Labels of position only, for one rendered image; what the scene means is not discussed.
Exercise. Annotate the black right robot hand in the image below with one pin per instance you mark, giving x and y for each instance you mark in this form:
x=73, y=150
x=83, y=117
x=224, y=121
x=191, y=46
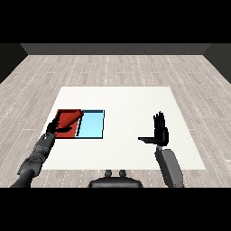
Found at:
x=161, y=134

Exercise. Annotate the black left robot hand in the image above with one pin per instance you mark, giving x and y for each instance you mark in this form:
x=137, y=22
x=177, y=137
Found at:
x=53, y=127

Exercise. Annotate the red can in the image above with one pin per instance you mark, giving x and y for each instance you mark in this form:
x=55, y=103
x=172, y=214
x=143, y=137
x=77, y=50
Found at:
x=72, y=118

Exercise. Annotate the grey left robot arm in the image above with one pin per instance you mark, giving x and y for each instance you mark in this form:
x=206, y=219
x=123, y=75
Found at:
x=38, y=152

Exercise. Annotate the red shallow open box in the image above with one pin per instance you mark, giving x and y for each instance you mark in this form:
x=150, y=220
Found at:
x=66, y=135

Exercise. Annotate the light blue shallow open box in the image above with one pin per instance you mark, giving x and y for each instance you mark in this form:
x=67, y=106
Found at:
x=91, y=124

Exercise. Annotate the dark grey robot body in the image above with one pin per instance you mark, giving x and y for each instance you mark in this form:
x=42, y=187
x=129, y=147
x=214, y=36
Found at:
x=115, y=182

